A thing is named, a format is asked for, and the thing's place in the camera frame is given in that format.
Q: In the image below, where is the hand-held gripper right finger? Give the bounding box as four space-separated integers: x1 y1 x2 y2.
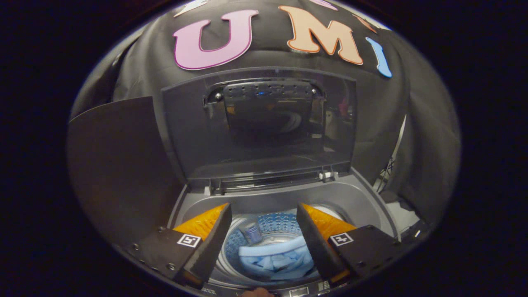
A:
295 203 407 286

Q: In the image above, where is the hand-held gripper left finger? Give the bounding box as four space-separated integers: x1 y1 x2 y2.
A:
128 203 233 290

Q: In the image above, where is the dark cabinet with beige side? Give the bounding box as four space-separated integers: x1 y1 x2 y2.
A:
67 96 186 248

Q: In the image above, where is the dark washing machine lid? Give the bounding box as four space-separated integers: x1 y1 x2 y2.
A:
162 67 358 194

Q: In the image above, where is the grey top-load washing machine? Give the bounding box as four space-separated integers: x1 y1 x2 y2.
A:
167 167 401 297

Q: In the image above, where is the light blue button shirt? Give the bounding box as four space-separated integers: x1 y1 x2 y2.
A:
238 235 316 282

